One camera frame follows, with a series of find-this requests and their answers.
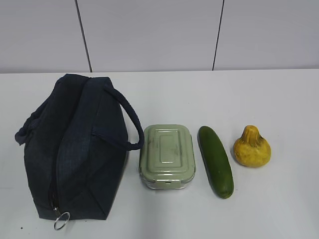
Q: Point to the yellow gourd squash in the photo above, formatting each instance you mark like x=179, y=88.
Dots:
x=251, y=149

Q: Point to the navy blue lunch bag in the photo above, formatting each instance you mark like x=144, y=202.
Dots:
x=75, y=148

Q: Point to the green cucumber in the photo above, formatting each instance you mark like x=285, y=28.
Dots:
x=216, y=162

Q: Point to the green lidded lunch box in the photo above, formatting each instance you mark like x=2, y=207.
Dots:
x=167, y=157

